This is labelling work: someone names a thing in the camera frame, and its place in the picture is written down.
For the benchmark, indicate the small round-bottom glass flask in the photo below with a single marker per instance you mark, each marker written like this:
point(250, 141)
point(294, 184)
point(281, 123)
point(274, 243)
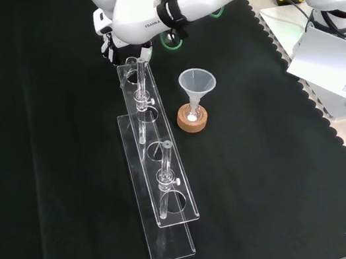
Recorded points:
point(191, 118)

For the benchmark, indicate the clear plastic funnel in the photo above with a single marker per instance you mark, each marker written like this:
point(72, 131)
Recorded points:
point(197, 81)

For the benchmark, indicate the clear funnel stand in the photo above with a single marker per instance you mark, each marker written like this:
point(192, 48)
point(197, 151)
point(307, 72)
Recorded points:
point(168, 155)

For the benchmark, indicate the black bench cloth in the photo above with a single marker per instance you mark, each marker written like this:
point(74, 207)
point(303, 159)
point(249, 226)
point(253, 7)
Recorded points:
point(269, 170)

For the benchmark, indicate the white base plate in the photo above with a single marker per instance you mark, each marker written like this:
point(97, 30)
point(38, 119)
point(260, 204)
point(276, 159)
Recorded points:
point(278, 24)

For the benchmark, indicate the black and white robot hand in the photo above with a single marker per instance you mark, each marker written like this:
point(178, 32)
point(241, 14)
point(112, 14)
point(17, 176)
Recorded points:
point(111, 50)

